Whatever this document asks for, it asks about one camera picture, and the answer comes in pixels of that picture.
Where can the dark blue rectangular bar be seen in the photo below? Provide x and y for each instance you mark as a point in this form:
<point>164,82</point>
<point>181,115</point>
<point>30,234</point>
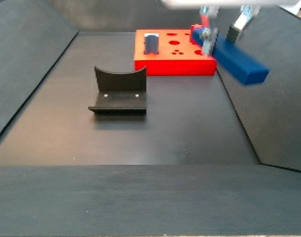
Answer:
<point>241,65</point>

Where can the black curved fixture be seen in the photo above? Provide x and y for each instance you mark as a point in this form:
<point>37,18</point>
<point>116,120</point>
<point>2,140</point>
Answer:
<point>121,91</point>

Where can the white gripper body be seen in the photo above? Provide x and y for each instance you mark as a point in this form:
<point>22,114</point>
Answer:
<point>189,4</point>

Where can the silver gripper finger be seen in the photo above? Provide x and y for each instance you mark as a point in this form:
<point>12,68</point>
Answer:
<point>235,31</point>
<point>208,13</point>

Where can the red peg board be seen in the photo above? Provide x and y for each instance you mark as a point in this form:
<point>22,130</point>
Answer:
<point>179,58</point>

